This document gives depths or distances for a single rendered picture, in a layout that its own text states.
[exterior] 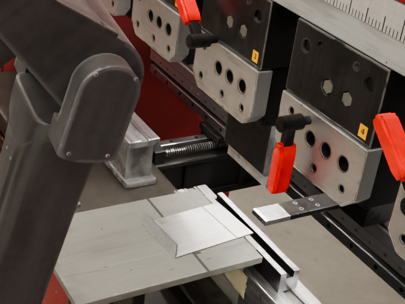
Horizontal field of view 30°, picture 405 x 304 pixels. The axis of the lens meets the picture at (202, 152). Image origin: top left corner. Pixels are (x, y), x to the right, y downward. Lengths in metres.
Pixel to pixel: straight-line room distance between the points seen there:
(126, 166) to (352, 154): 0.64
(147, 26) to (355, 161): 0.48
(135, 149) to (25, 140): 0.85
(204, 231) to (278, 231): 1.85
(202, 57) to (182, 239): 0.25
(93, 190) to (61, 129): 0.89
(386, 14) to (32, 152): 0.38
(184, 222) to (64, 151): 0.61
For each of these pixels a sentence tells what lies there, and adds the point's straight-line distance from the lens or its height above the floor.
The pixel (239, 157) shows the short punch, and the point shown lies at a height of 1.09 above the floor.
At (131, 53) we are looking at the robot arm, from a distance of 0.46.
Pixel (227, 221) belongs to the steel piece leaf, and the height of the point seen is 1.00.
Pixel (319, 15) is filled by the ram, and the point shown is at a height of 1.35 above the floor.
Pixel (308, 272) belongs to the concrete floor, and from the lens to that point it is 2.71.
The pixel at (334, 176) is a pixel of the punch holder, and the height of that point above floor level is 1.20.
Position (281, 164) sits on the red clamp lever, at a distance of 0.83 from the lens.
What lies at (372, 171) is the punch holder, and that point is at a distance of 0.79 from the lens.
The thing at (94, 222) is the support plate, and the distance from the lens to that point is 1.04.
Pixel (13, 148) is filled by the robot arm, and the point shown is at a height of 1.34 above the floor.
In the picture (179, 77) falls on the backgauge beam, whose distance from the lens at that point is 1.67.
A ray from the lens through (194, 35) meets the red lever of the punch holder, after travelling 0.96.
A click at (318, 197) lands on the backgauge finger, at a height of 1.00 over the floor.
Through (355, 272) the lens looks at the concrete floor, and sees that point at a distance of 2.77.
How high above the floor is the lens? 1.59
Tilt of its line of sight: 29 degrees down
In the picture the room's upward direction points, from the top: 8 degrees clockwise
